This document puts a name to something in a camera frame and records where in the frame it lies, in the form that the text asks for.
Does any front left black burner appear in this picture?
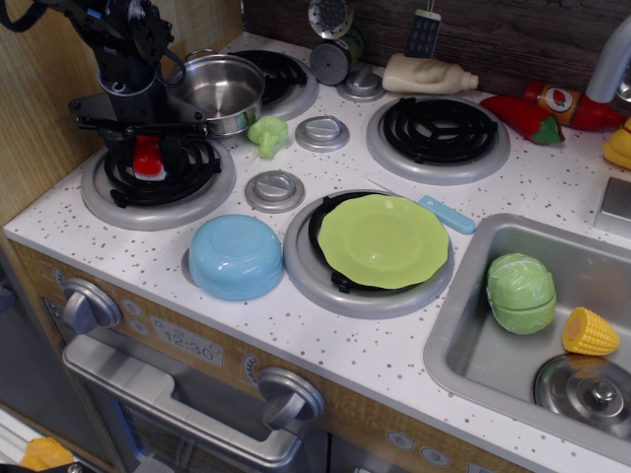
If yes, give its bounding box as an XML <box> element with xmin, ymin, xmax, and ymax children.
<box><xmin>105</xmin><ymin>141</ymin><xmax>223</xmax><ymax>208</ymax></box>

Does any green toy broccoli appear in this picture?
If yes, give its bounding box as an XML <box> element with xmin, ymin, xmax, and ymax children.
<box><xmin>247</xmin><ymin>116</ymin><xmax>289</xmax><ymax>159</ymax></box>

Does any silver oven door handle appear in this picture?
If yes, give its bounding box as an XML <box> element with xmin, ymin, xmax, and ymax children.
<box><xmin>63</xmin><ymin>336</ymin><xmax>302</xmax><ymax>472</ymax></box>

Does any steel pot lid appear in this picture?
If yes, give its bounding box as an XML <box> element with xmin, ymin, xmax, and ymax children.
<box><xmin>531</xmin><ymin>354</ymin><xmax>630</xmax><ymax>440</ymax></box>

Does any stainless steel sink basin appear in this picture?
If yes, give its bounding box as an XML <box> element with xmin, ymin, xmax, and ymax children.
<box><xmin>424</xmin><ymin>214</ymin><xmax>630</xmax><ymax>467</ymax></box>

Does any red toy ketchup bottle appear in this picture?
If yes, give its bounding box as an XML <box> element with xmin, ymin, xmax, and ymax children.
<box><xmin>522</xmin><ymin>81</ymin><xmax>627</xmax><ymax>131</ymax></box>

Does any front right black burner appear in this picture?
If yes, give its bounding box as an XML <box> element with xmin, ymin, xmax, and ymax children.
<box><xmin>308</xmin><ymin>189</ymin><xmax>430</xmax><ymax>296</ymax></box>

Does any red toy chili pepper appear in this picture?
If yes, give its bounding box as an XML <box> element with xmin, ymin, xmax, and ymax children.
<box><xmin>480</xmin><ymin>96</ymin><xmax>565</xmax><ymax>145</ymax></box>

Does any right silver oven knob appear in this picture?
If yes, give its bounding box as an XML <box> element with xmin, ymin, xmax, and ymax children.
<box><xmin>257</xmin><ymin>367</ymin><xmax>326</xmax><ymax>435</ymax></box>

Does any back right black burner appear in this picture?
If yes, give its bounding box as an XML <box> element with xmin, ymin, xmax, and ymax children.
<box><xmin>383</xmin><ymin>98</ymin><xmax>499</xmax><ymax>166</ymax></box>

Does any silver stovetop knob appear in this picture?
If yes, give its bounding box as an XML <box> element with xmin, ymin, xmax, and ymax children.
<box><xmin>336</xmin><ymin>65</ymin><xmax>386</xmax><ymax>102</ymax></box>
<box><xmin>245</xmin><ymin>170</ymin><xmax>306</xmax><ymax>214</ymax></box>
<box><xmin>295</xmin><ymin>115</ymin><xmax>350</xmax><ymax>153</ymax></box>

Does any yellow toy corn cob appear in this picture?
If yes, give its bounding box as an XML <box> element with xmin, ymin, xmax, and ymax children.
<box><xmin>562</xmin><ymin>307</ymin><xmax>620</xmax><ymax>356</ymax></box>

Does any light blue plastic bowl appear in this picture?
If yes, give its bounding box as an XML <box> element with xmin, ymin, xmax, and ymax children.
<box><xmin>188</xmin><ymin>214</ymin><xmax>283</xmax><ymax>301</ymax></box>

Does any hanging silver skimmer ladle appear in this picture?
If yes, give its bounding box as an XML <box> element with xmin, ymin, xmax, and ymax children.
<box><xmin>308</xmin><ymin>0</ymin><xmax>354</xmax><ymax>39</ymax></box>

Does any yellow object bottom left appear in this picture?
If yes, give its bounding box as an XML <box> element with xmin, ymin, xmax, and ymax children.
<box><xmin>19</xmin><ymin>438</ymin><xmax>74</xmax><ymax>472</ymax></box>

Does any left silver oven knob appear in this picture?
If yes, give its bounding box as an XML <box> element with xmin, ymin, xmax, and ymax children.
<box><xmin>62</xmin><ymin>277</ymin><xmax>122</xmax><ymax>335</ymax></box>

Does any red and white toy sushi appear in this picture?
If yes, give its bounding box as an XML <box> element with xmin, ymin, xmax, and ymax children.
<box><xmin>132</xmin><ymin>136</ymin><xmax>167</xmax><ymax>181</ymax></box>

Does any silver stovetop knob middle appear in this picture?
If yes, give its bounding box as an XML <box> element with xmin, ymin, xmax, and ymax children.
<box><xmin>295</xmin><ymin>115</ymin><xmax>350</xmax><ymax>153</ymax></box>

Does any blue handled toy knife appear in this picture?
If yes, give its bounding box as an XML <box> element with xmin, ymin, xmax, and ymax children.
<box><xmin>365</xmin><ymin>174</ymin><xmax>477</xmax><ymax>236</ymax></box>

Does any green toy cabbage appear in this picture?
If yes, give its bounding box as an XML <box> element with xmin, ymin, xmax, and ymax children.
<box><xmin>486</xmin><ymin>253</ymin><xmax>556</xmax><ymax>335</ymax></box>

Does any yellow toy item right edge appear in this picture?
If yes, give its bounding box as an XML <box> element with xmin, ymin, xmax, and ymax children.
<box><xmin>602</xmin><ymin>118</ymin><xmax>631</xmax><ymax>169</ymax></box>

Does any silver stovetop knob back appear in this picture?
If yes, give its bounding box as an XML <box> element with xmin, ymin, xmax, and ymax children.
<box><xmin>336</xmin><ymin>65</ymin><xmax>386</xmax><ymax>102</ymax></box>

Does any hanging silver spatula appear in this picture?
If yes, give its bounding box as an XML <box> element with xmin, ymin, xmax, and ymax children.
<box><xmin>403</xmin><ymin>1</ymin><xmax>442</xmax><ymax>59</ymax></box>

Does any stainless steel pot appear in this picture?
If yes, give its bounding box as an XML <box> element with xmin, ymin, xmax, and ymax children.
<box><xmin>169</xmin><ymin>49</ymin><xmax>265</xmax><ymax>137</ymax></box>

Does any green plastic plate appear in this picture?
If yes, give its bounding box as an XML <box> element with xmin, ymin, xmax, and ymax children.
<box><xmin>316</xmin><ymin>193</ymin><xmax>452</xmax><ymax>292</ymax></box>

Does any silver toy can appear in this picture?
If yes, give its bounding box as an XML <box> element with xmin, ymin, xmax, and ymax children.
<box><xmin>309</xmin><ymin>26</ymin><xmax>366</xmax><ymax>86</ymax></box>

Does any cream toy mayonnaise bottle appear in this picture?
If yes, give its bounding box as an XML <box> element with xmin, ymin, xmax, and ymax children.
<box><xmin>383</xmin><ymin>53</ymin><xmax>479</xmax><ymax>95</ymax></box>

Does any silver faucet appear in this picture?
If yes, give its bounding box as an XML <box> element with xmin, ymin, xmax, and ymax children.
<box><xmin>586</xmin><ymin>18</ymin><xmax>631</xmax><ymax>103</ymax></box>

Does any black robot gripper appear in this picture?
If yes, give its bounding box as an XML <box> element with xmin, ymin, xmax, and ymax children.
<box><xmin>68</xmin><ymin>83</ymin><xmax>207</xmax><ymax>172</ymax></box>

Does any silver stovetop knob front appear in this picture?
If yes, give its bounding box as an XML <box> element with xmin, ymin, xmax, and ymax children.
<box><xmin>245</xmin><ymin>170</ymin><xmax>306</xmax><ymax>214</ymax></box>

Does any silver oven knob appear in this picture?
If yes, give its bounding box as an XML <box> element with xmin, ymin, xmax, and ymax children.
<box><xmin>257</xmin><ymin>367</ymin><xmax>326</xmax><ymax>435</ymax></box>
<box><xmin>62</xmin><ymin>277</ymin><xmax>122</xmax><ymax>335</ymax></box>

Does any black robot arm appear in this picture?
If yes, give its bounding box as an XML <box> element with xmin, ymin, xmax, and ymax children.
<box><xmin>1</xmin><ymin>1</ymin><xmax>207</xmax><ymax>180</ymax></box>

